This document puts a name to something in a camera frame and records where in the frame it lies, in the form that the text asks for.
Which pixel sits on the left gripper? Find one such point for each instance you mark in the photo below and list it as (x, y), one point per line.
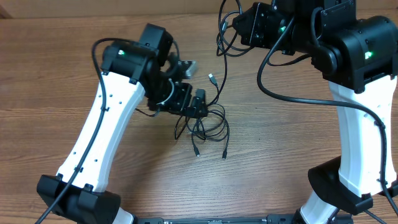
(178, 107)

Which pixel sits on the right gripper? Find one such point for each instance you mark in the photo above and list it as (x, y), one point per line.
(252, 23)

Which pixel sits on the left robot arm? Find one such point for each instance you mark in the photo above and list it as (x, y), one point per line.
(128, 73)

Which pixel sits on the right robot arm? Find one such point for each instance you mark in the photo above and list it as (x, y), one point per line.
(358, 58)

